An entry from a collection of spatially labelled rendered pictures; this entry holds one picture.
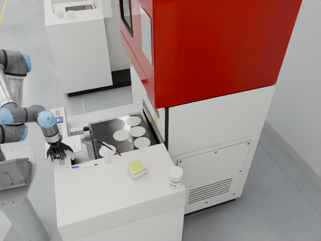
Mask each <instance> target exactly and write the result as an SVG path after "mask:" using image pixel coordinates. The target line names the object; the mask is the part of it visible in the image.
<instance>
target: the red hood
mask: <svg viewBox="0 0 321 241"><path fill-rule="evenodd" d="M117 2H118V15H119V25H120V34H121V44H122V46H123V47H124V49H125V51H126V53H127V55H128V57H129V59H130V61H131V63H132V65H133V67H134V69H135V70H136V72H137V74H138V76H139V78H140V80H141V82H142V84H143V86H144V88H145V90H146V92H147V94H148V96H149V98H150V100H151V102H152V104H153V105H154V107H155V109H160V108H164V107H169V106H174V105H179V104H183V103H188V102H192V101H197V100H202V99H207V98H212V97H217V96H221V95H226V94H230V93H235V92H239V91H244V90H249V89H254V88H259V87H264V86H269V85H273V84H276V82H277V79H278V76H279V72H280V69H281V66H282V63H283V60H284V57H285V54H286V50H287V47H288V44H289V41H290V38H291V35H292V32H293V28H294V25H295V22H296V19H297V16H298V13H299V10H300V6H301V3H302V0H117Z"/></svg>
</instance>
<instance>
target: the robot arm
mask: <svg viewBox="0 0 321 241"><path fill-rule="evenodd" d="M31 68H32V63H31V59H30V57H29V55H28V54H27V53H26V52H22V51H14V50H4V49H0V144H5V143H12V142H21V141H24V140H25V139H26V137H27V134H28V129H27V124H26V123H29V122H36V123H37V124H38V125H39V126H40V127H41V129H42V132H43V135H44V137H45V140H46V141H47V143H48V144H49V145H50V147H49V149H48V150H47V152H46V155H47V164H48V166H49V165H50V162H51V160H52V162H53V158H54V159H55V160H56V159H61V160H63V159H64V158H66V154H68V155H69V156H70V157H71V159H72V160H74V158H75V159H77V158H76V154H75V153H74V151H73V150H72V148H71V147H70V146H69V145H66V144H65V143H62V142H61V141H62V139H63V138H62V135H60V134H61V131H59V128H58V125H57V122H56V118H55V116H54V114H53V113H52V112H51V111H47V110H46V109H45V108H44V107H43V106H41V105H40V104H32V105H31V106H30V107H25V108H22V97H23V79H24V78H25V77H26V76H27V73H29V72H30V71H31ZM6 77H7V78H6ZM1 161H6V157H5V155H4V154H3V152H2V150H1V147H0V162H1Z"/></svg>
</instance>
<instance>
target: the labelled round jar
mask: <svg viewBox="0 0 321 241"><path fill-rule="evenodd" d="M182 178H183V170H182V169H181V168H180V167H178V166H173V167H171V168H170V169H169V186H170V187H171V188H174V189H178V188H180V187H181V186H182Z"/></svg>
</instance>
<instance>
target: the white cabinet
mask: <svg viewBox="0 0 321 241"><path fill-rule="evenodd" d="M184 209H185V206H183V207H179V208H176V209H172V210H169V211H166V212H163V213H160V214H157V215H153V216H150V217H147V218H144V219H140V220H137V221H134V222H130V223H127V224H124V225H121V226H117V227H114V228H111V229H108V230H104V231H101V232H98V233H95V234H91V235H88V236H85V237H82V238H79V239H76V240H72V241H182V229H183V219H184Z"/></svg>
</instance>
